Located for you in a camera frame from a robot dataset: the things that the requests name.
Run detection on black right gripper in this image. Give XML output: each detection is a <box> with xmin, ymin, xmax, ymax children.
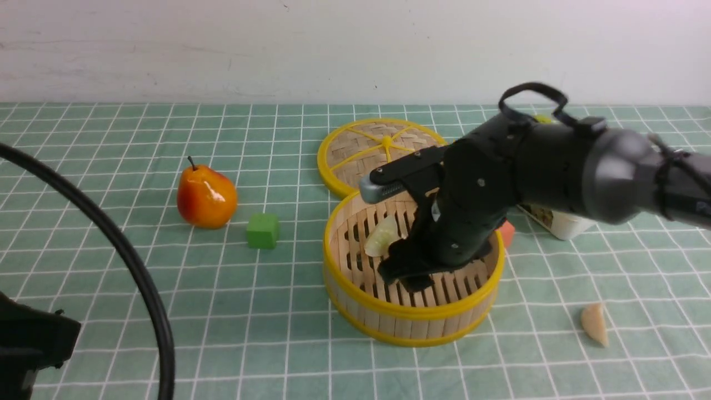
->
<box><xmin>370</xmin><ymin>114</ymin><xmax>527</xmax><ymax>293</ymax></box>

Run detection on pale green dumpling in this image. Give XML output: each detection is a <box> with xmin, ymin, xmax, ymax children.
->
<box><xmin>364</xmin><ymin>214</ymin><xmax>402</xmax><ymax>258</ymax></box>

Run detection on cream dumpling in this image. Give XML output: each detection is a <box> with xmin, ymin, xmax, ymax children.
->
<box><xmin>580</xmin><ymin>302</ymin><xmax>609</xmax><ymax>348</ymax></box>

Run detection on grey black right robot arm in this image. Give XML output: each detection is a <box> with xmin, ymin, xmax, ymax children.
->
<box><xmin>360</xmin><ymin>114</ymin><xmax>710</xmax><ymax>293</ymax></box>

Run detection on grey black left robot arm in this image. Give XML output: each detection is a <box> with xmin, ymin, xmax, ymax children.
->
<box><xmin>1</xmin><ymin>293</ymin><xmax>81</xmax><ymax>399</ymax></box>

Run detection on bamboo steamer tray yellow rim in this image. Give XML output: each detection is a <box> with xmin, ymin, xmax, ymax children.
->
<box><xmin>322</xmin><ymin>193</ymin><xmax>505</xmax><ymax>347</ymax></box>

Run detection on woven bamboo steamer lid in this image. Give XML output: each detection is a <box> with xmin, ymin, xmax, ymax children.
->
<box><xmin>317</xmin><ymin>117</ymin><xmax>447</xmax><ymax>198</ymax></box>

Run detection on orange cube block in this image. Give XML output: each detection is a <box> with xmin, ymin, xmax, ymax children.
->
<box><xmin>497</xmin><ymin>219</ymin><xmax>516</xmax><ymax>249</ymax></box>

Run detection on green cube block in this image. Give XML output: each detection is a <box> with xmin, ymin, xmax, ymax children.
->
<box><xmin>246</xmin><ymin>213</ymin><xmax>280</xmax><ymax>249</ymax></box>

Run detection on green lid lunch box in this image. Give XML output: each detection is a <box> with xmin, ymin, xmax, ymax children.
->
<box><xmin>517</xmin><ymin>114</ymin><xmax>598</xmax><ymax>241</ymax></box>

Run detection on green checkered tablecloth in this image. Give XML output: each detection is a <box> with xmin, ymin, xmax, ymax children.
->
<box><xmin>0</xmin><ymin>103</ymin><xmax>711</xmax><ymax>400</ymax></box>

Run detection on orange red pear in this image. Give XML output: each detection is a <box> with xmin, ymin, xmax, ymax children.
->
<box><xmin>176</xmin><ymin>156</ymin><xmax>238</xmax><ymax>229</ymax></box>

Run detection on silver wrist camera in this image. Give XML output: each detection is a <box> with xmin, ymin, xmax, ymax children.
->
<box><xmin>359</xmin><ymin>176</ymin><xmax>406</xmax><ymax>204</ymax></box>

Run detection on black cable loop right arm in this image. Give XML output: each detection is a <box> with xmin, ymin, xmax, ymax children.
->
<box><xmin>498</xmin><ymin>81</ymin><xmax>609</xmax><ymax>137</ymax></box>

